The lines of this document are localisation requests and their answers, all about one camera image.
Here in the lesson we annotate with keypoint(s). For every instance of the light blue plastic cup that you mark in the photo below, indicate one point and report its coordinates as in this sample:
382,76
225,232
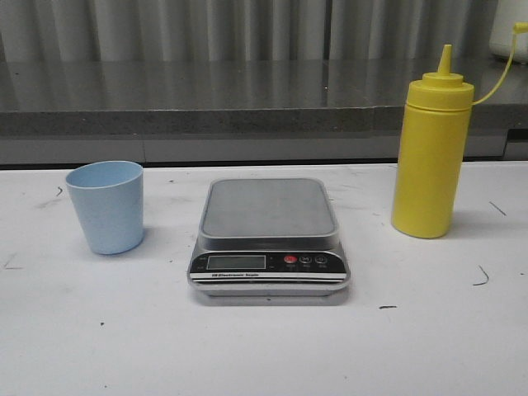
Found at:
108,198

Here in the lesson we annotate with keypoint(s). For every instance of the yellow squeeze bottle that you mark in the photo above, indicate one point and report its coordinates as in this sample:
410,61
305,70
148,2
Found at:
434,131

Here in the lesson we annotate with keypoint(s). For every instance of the silver digital kitchen scale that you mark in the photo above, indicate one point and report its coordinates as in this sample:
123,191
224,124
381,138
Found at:
268,237

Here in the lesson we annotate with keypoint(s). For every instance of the grey stone counter ledge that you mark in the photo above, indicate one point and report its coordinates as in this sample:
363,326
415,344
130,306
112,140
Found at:
204,113

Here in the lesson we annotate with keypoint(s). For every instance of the white container in background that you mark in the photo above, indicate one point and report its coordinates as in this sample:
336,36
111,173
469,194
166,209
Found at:
507,13

